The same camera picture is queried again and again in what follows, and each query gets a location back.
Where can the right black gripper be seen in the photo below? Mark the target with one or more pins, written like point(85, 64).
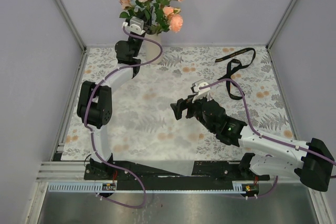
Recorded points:
point(182, 104)

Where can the white wrapping paper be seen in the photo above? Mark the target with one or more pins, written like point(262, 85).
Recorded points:
point(143, 128)

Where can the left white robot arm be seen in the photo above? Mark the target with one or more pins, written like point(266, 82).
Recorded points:
point(95, 100)

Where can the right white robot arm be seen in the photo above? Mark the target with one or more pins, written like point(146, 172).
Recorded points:
point(310, 162)

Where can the beige ceramic vase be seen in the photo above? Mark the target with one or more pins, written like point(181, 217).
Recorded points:
point(151, 49)

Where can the floral patterned table mat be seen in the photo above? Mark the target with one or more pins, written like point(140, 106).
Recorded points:
point(264, 105)

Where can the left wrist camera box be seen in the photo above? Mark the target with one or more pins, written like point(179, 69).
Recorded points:
point(135, 25)

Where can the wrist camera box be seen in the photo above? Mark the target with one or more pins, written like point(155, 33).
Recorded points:
point(200, 90)
point(135, 25)

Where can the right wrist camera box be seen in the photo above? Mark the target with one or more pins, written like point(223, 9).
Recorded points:
point(200, 90)

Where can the aluminium frame rail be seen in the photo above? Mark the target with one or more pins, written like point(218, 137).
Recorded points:
point(66, 117)

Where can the white slotted cable duct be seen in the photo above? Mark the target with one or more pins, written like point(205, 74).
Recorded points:
point(151, 187)

